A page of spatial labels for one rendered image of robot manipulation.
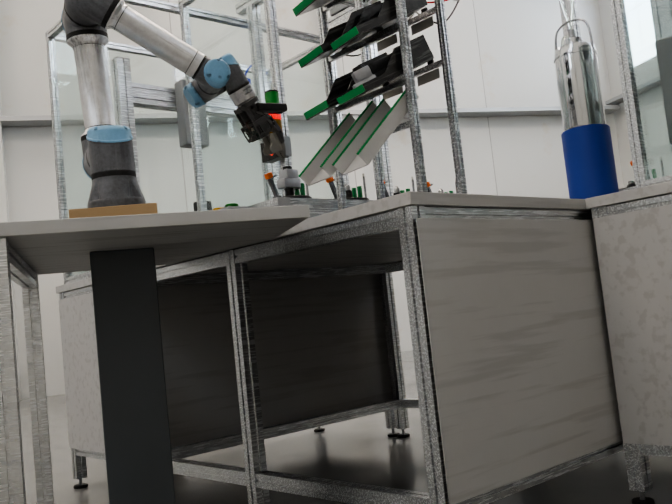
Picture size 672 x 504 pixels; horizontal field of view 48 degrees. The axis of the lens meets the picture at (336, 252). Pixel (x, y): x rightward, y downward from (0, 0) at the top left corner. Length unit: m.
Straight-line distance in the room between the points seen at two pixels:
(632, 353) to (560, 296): 0.27
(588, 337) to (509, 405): 0.41
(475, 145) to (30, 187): 6.50
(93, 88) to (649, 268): 1.60
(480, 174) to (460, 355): 10.30
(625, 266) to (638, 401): 0.37
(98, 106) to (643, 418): 1.73
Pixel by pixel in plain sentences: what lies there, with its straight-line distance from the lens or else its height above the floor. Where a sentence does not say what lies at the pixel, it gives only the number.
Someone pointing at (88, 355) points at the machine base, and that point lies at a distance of 3.22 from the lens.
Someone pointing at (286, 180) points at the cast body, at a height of 1.05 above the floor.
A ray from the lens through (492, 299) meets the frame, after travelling 1.86.
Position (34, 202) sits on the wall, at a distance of 10.49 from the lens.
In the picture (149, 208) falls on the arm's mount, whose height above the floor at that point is 0.93.
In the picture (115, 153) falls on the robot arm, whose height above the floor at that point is 1.08.
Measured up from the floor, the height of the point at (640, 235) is 0.73.
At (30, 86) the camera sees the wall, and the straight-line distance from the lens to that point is 10.87.
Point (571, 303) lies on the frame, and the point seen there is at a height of 0.57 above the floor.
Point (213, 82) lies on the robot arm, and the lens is 2.19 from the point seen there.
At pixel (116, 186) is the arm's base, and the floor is 1.00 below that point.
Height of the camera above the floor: 0.60
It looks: 5 degrees up
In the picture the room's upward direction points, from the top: 6 degrees counter-clockwise
